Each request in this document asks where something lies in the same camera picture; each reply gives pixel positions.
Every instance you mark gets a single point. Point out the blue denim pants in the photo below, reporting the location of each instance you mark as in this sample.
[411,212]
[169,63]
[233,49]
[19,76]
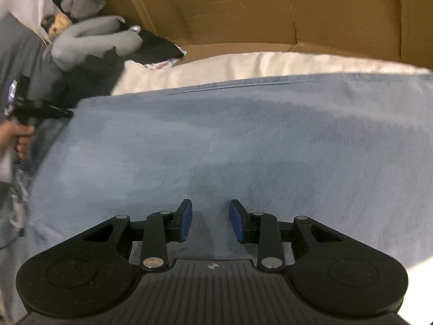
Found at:
[236,142]

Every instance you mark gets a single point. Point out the white printed bed sheet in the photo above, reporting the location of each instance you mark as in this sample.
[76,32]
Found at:
[236,67]

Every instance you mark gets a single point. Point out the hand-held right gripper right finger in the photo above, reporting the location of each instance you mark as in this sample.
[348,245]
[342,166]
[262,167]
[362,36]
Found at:
[236,221]

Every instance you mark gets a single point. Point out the person's left hand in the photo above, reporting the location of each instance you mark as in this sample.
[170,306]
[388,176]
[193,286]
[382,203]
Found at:
[12,135]

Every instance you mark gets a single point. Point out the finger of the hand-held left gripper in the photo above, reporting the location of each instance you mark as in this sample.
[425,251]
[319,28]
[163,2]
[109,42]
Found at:
[57,111]

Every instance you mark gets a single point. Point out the cardboard box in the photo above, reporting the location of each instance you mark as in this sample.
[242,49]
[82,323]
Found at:
[270,10]

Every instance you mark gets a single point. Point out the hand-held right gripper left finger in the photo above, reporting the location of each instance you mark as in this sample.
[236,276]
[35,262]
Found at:
[185,220]

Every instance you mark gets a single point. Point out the grey t-shirt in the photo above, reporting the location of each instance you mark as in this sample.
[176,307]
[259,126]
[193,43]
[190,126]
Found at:
[23,57]

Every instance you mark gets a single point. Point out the black garment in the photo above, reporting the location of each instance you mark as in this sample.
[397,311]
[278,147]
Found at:
[145,47]

